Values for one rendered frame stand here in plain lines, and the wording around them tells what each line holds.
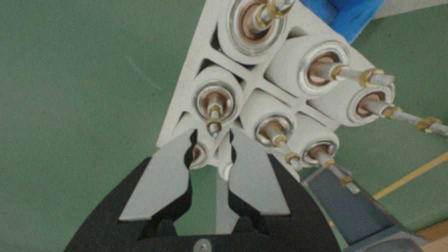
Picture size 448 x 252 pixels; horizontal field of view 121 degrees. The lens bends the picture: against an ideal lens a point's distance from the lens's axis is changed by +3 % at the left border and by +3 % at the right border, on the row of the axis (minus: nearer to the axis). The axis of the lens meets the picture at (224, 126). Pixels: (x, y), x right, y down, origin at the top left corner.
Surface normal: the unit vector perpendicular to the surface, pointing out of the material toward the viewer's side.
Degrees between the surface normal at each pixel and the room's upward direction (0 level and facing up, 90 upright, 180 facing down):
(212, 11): 0
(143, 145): 0
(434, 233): 90
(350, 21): 88
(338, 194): 90
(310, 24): 0
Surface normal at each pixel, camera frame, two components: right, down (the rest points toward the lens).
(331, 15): 0.04, 0.48
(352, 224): -0.87, -0.41
